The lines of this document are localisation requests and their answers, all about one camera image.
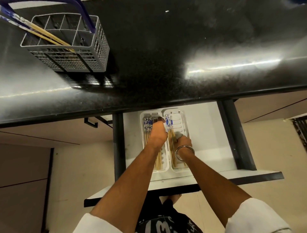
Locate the white right sleeve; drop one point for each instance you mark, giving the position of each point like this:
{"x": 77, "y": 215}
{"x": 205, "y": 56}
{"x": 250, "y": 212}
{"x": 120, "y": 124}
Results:
{"x": 256, "y": 216}

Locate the person's right hand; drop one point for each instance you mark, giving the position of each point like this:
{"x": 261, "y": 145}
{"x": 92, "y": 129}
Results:
{"x": 185, "y": 142}

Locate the person's left fingers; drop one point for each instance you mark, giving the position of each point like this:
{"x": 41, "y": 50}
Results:
{"x": 160, "y": 120}

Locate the black printed shorts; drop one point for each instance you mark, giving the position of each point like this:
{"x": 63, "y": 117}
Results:
{"x": 165, "y": 220}

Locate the beige cabinet door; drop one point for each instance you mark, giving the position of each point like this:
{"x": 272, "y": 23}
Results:
{"x": 271, "y": 108}
{"x": 28, "y": 182}

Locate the blue patterned wooden chopstick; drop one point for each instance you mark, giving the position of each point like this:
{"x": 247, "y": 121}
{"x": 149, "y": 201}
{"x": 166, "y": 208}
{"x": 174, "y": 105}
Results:
{"x": 45, "y": 38}
{"x": 64, "y": 46}
{"x": 51, "y": 34}

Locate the white left sleeve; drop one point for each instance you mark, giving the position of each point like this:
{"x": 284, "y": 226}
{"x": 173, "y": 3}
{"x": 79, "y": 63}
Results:
{"x": 96, "y": 224}

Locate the grey plastic cutlery basket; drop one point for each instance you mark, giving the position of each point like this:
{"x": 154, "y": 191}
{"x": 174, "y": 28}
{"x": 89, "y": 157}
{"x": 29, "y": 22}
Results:
{"x": 72, "y": 58}

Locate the person's left forearm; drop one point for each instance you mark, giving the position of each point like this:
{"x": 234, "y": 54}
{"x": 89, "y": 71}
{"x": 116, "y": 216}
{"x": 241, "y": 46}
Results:
{"x": 129, "y": 180}

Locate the person's right fingers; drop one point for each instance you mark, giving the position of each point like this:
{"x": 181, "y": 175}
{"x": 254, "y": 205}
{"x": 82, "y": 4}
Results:
{"x": 179, "y": 137}

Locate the bundle of blue patterned chopsticks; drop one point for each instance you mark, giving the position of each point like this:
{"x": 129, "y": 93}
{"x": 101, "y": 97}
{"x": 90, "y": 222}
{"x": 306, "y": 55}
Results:
{"x": 148, "y": 127}
{"x": 171, "y": 134}

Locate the silver metal bangle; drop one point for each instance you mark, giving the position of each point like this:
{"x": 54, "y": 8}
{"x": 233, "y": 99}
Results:
{"x": 178, "y": 150}

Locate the white sleeve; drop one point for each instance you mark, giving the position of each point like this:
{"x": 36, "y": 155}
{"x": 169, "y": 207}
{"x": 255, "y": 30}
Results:
{"x": 256, "y": 216}
{"x": 96, "y": 224}

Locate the person's right forearm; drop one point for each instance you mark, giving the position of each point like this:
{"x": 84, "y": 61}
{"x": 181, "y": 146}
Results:
{"x": 211, "y": 182}

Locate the white open drawer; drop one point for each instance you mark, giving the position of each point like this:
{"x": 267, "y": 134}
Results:
{"x": 208, "y": 144}

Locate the person's left hand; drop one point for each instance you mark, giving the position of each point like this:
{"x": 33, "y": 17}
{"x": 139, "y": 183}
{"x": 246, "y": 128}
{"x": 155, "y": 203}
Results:
{"x": 157, "y": 135}

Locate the white plastic chopstick tray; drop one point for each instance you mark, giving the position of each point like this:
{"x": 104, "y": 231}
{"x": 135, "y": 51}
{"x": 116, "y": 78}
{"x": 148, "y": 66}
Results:
{"x": 143, "y": 134}
{"x": 183, "y": 124}

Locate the dark patterned floor grate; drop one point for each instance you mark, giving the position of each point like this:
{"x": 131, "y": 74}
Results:
{"x": 300, "y": 134}

